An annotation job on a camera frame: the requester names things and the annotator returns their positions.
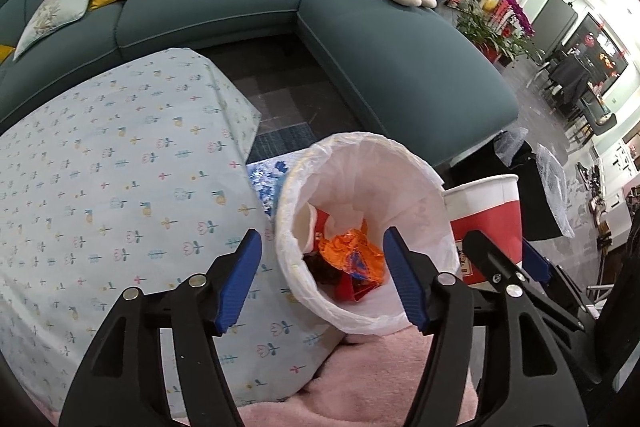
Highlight trash bin with white liner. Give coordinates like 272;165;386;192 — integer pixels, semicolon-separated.
275;132;461;337

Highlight dark draped chair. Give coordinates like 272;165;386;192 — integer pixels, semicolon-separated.
542;49;593;120

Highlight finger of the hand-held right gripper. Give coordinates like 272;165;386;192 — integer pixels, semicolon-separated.
462;229;584;334
522;239;603;310

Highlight red packet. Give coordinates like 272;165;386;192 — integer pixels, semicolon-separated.
334;274;381;303

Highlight blue white patterned bag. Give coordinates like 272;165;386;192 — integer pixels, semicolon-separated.
247;157;301;218

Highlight crinkled orange wrapper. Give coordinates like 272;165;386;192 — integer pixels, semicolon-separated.
319;229;386;285

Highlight light blue printed tablecloth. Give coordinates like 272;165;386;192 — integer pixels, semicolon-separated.
0;48;346;423

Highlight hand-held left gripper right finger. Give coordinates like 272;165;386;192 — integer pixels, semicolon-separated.
382;227;591;427

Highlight black box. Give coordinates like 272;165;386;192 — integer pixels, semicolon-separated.
505;139;571;240

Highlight red and white paper cup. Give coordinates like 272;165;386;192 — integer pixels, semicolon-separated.
442;174;526;290
295;204;338;255

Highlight teal sectional sofa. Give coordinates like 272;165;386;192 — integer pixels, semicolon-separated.
0;0;518;168

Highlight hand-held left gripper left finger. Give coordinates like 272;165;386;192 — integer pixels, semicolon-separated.
59;229;263;427

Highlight clear bubble wrap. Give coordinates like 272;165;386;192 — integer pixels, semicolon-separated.
536;144;577;239
492;128;529;168

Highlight green potted plant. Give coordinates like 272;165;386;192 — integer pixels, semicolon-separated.
455;0;543;68

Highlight grey-blue embroidered cushion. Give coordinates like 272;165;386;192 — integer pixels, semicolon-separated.
12;0;104;62

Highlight dark brown wrapper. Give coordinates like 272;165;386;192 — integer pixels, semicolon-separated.
302;254;343;285

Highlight pink fleece cloth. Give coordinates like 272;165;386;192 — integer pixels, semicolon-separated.
45;327;481;427

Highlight purple orchid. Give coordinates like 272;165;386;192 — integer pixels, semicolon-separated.
500;0;536;38

